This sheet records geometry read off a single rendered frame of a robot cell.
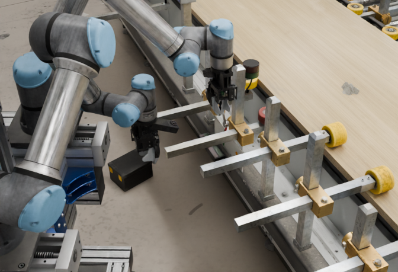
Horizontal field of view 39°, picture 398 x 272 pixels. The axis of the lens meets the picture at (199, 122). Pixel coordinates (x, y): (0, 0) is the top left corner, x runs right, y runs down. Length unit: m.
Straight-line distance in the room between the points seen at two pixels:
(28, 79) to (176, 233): 1.39
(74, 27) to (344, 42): 1.52
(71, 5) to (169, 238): 1.47
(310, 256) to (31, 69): 1.06
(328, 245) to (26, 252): 1.04
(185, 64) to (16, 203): 0.63
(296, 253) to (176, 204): 1.25
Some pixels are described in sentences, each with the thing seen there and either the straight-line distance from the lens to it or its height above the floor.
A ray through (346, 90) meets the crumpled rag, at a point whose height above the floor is 0.91.
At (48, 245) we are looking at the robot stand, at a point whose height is 0.98.
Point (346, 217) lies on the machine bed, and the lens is 2.03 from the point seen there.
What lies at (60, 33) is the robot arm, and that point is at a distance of 1.42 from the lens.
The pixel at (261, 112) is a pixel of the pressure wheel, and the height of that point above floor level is 0.91.
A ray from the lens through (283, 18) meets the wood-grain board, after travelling 2.82.
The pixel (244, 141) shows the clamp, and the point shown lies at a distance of 2.08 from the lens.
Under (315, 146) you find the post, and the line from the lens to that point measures 1.61.
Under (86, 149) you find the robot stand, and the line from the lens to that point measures 1.87.
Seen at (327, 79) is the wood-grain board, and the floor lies 0.90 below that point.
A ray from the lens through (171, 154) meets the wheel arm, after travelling 2.02.
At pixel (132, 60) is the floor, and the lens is 4.27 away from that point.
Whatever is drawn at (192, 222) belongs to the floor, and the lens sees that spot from 2.94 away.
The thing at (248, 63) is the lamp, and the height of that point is 1.11.
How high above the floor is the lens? 2.14
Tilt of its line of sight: 37 degrees down
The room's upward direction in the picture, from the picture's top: 1 degrees counter-clockwise
